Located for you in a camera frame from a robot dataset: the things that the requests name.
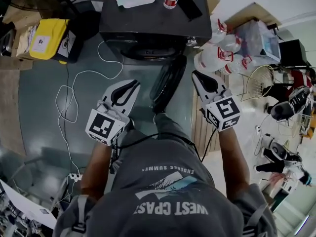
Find person's grey t-shirt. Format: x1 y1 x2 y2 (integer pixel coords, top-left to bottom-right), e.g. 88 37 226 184
55 129 278 237

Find brown floor mat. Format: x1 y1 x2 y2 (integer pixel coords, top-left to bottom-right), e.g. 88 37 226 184
0 57 34 156

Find person's grey trousers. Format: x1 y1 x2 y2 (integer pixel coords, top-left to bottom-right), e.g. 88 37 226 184
123 112 198 162

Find black table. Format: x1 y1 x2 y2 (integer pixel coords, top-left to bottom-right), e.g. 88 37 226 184
278 39 312 68

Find tan cardboard sheet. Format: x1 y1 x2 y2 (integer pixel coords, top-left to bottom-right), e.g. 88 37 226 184
206 0 282 27

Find black remote control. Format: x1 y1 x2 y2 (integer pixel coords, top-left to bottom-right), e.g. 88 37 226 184
176 0 203 22

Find grey harness strap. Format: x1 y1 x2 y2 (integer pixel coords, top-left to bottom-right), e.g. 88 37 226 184
243 202 269 237
71 195 88 234

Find white table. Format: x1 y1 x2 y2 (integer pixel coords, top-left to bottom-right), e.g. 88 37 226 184
0 180 58 230

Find black bin with yellow lid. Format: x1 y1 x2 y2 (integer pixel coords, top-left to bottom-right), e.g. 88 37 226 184
29 18 84 65

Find clear plastic bag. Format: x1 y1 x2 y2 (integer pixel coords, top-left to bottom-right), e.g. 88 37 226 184
232 20 281 61

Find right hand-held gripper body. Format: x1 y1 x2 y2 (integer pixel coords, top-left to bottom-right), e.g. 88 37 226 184
199 89 241 132

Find white wire basket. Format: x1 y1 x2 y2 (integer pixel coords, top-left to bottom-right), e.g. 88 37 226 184
240 65 275 102

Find white floor cable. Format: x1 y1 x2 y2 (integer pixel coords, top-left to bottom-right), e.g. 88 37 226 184
55 40 124 178

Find person's right forearm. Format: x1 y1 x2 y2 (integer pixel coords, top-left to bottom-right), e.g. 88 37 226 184
216 126 250 202

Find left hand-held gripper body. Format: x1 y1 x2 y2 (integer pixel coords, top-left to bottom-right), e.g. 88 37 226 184
85 99 135 147

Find person's left forearm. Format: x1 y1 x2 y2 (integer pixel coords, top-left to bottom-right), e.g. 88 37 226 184
80 139 119 200

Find black washing machine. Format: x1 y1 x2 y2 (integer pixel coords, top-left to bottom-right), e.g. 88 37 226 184
98 0 213 60

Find black washing machine door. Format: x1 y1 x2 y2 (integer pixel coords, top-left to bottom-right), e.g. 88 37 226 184
149 55 188 114

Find black floor cable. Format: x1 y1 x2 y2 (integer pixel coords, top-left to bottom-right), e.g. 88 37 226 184
58 20 78 123

